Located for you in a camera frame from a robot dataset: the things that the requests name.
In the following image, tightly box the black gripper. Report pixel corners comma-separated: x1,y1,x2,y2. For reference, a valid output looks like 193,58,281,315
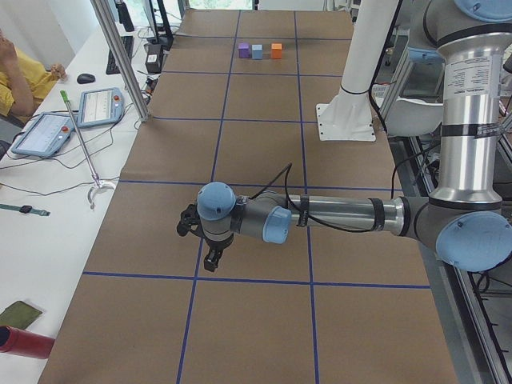
203,235,234,272

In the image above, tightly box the light blue foam block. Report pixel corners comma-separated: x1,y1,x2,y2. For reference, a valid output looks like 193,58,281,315
251,44,263,60

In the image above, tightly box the purple foam block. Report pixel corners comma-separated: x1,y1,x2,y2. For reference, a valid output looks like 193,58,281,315
238,42,251,58

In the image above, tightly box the orange foam block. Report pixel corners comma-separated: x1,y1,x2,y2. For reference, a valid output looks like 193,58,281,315
270,42,283,60

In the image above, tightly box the blue teach pendant far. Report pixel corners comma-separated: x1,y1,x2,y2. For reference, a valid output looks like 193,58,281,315
77,87,124,128

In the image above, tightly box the blue teach pendant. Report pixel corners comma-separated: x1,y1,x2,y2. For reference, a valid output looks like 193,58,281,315
11,113,74,158
77,87,124,128

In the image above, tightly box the green bean bag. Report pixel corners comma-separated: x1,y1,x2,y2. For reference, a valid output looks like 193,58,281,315
0,301,42,330

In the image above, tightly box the blue teach pendant near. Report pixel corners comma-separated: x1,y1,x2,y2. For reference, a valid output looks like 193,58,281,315
11,113,74,158

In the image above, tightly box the red bottle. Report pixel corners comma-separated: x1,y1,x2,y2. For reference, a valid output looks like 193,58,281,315
1,326,55,359

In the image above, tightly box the black keyboard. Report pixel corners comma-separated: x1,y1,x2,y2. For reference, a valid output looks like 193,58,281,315
105,34,135,76

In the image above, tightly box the black computer mouse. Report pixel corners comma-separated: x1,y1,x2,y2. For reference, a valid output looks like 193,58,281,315
76,73,96,85

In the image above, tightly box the white chair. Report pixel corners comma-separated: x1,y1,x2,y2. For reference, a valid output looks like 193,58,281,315
385,98,443,137

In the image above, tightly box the person in yellow shirt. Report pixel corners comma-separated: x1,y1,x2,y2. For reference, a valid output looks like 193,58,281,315
1,32,67,124

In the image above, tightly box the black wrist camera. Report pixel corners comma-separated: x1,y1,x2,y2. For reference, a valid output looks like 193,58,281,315
176,204,202,237

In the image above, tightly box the black camera cable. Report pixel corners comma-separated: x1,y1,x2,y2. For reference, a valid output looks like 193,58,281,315
250,162,381,233

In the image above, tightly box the green handled reacher grabber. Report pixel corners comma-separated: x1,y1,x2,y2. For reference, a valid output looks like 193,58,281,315
59,90,116,210

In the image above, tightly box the aluminium frame post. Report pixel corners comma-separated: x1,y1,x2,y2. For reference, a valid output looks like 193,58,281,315
90,0,150,122

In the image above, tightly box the green strap smart watch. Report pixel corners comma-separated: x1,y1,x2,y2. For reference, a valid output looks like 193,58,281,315
0,203,50,217

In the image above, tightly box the white camera pole base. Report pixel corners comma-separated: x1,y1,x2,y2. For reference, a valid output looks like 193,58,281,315
315,86,376,142

